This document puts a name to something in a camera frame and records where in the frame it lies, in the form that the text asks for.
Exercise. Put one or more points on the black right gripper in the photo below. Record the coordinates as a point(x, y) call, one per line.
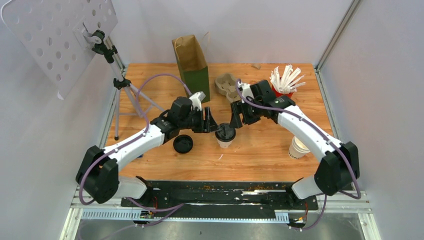
point(237, 108)

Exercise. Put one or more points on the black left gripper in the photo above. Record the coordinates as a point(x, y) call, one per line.
point(207, 126)

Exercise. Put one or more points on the black coffee cup lid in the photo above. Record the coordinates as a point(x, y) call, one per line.
point(225, 133)

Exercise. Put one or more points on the white paper coffee cup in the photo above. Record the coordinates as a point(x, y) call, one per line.
point(224, 143)

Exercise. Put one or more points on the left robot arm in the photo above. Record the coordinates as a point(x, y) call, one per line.
point(98, 173)

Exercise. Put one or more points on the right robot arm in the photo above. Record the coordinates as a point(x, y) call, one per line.
point(338, 161)

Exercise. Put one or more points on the cardboard cup carrier stack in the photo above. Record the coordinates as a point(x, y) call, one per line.
point(225, 84)

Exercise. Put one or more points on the red cylindrical straw holder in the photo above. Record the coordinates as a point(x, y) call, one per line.
point(281, 94)

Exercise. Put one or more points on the green paper bag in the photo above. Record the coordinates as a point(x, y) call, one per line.
point(192, 64)

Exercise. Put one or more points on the wrapped white straws bundle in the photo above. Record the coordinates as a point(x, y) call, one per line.
point(288, 81)

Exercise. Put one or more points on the white paper cup stack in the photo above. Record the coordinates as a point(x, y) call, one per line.
point(297, 149)

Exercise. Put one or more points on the white perforated board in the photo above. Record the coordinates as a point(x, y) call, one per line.
point(60, 34)

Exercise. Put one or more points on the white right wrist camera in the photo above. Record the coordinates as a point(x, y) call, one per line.
point(245, 91)

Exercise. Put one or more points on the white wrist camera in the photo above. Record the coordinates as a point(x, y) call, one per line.
point(245, 91)
point(196, 99)

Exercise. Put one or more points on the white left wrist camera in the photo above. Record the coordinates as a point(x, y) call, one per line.
point(196, 99)

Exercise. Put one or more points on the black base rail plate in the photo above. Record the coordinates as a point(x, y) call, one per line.
point(221, 199)

